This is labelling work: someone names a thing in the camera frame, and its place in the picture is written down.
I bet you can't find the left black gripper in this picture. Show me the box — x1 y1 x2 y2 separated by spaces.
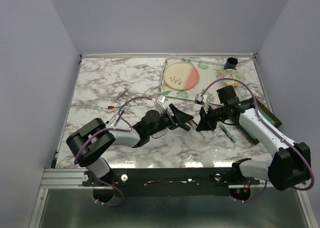
148 104 193 137

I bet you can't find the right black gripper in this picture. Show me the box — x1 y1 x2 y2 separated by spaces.
196 103 228 131

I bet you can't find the teal acrylic marker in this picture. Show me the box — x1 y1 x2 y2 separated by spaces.
217 123 236 143

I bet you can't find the green highlighter black body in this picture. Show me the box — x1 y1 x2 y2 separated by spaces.
181 124 191 131

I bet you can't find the blue pen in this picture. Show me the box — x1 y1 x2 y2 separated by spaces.
113 110 125 127

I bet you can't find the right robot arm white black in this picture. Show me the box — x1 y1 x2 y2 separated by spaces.
195 86 314 191

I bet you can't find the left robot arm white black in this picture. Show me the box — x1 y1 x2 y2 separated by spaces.
66 104 194 186

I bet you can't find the purple pen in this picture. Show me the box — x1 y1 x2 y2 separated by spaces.
115 89 128 101

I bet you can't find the black white pen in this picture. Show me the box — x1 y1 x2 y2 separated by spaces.
105 115 117 126

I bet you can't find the red capped white pen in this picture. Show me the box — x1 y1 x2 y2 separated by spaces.
107 106 120 110

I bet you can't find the floral rectangular tray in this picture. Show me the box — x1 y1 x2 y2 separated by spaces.
159 56 224 101

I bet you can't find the cream and pink plate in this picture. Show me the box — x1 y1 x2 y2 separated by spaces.
163 62 200 90

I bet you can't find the floral ceramic bowl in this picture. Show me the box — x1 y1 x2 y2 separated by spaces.
221 69 244 86

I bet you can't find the dark framed teal tray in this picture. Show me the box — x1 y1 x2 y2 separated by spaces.
237 98 283 146

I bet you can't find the dark blue cup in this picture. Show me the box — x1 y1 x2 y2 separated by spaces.
223 57 238 70

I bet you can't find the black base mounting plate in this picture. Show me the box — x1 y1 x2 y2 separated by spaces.
82 167 261 198

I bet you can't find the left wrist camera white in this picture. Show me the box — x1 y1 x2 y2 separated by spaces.
151 95 168 113

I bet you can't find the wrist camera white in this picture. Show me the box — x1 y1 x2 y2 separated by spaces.
151 95 168 113
194 93 210 114

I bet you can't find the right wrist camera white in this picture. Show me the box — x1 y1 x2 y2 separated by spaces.
194 93 210 114

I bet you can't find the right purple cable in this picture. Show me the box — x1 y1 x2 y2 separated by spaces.
199 77 316 204

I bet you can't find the aluminium front rail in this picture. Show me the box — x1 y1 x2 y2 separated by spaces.
40 169 264 190

